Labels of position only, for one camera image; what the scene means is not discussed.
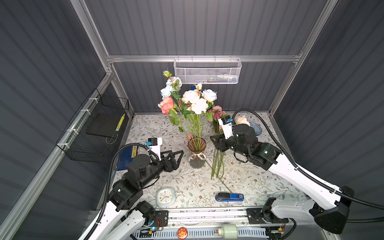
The white blue flower spray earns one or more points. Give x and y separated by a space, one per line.
172 88

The white mesh wall basket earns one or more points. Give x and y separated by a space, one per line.
203 70

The coral pink rose stem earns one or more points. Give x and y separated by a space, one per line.
168 107

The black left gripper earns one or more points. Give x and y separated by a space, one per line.
174 164

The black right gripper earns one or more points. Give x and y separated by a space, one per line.
219 142

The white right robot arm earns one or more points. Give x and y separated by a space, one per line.
324 206

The blue book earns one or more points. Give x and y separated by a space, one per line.
126 156

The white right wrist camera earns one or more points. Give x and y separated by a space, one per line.
227 126

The blue black stapler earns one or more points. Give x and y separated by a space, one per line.
229 197

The red round sticker badge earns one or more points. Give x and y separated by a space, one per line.
182 233

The artificial flower bunch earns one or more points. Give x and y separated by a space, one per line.
218 168

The pale green cylinder knob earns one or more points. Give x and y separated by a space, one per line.
228 232

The pale pink rose stem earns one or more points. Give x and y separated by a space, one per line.
242 120

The cream rose stem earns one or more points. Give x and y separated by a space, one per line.
198 106

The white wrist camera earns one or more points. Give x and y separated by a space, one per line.
227 126
155 145

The toothpaste tube in basket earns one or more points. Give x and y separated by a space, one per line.
227 78

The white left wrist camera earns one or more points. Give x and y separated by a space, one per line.
155 145

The red glass vase with ribbon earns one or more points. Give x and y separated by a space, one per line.
197 159

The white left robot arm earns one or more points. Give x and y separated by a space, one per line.
124 213

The pale green alarm clock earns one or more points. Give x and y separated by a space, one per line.
165 197

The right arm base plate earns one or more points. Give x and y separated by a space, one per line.
260 216

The floral table cloth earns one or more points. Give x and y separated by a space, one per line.
194 187

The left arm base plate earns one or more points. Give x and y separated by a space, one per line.
160 219

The blue purple glass vase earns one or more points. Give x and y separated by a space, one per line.
257 128

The black wire wall basket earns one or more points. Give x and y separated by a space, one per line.
92 137

